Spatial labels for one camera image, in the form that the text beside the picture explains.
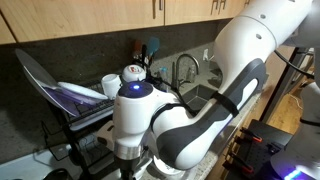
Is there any black two-tier dish rack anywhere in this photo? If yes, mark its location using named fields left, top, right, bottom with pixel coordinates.
left=40, top=56, right=164, bottom=180

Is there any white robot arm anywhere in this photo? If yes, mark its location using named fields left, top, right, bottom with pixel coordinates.
left=112, top=0, right=319, bottom=180

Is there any grey sink basin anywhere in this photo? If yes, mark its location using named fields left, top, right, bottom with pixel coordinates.
left=182, top=84, right=215, bottom=112

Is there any steel sink faucet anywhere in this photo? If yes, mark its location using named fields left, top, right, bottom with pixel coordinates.
left=171, top=53, right=199, bottom=90

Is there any clear soap dispenser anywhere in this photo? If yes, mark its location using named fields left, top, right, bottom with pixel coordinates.
left=186, top=65, right=195, bottom=83

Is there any red spatula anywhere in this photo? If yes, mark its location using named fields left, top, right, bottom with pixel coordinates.
left=132, top=40, right=142, bottom=60

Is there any white mug upper rack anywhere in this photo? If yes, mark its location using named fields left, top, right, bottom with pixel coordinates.
left=101, top=74, right=122, bottom=100

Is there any blue dish soap bottle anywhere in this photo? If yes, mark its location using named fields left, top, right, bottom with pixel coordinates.
left=158, top=67, right=169, bottom=92

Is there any white bowl snowflake pattern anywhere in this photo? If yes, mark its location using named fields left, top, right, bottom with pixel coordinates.
left=153, top=156, right=181, bottom=176

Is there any teal spatula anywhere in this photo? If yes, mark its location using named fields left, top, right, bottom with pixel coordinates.
left=147, top=37, right=160, bottom=64

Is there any large white plate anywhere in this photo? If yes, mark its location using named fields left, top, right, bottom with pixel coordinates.
left=15, top=49, right=63, bottom=110

